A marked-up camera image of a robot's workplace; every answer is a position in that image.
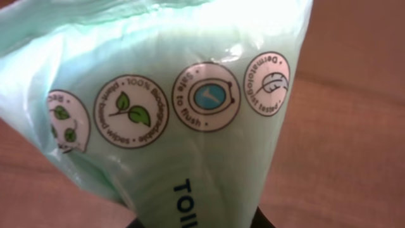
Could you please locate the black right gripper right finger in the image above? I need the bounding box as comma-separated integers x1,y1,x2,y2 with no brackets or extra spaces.
250,207,276,228

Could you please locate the teal wet wipes pack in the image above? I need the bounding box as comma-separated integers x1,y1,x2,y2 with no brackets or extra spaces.
1,0,313,227

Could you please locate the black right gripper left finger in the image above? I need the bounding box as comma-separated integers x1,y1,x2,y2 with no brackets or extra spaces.
126,218,145,228

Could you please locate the brown cardboard backboard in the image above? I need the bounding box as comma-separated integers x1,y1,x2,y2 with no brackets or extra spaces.
294,0,405,105

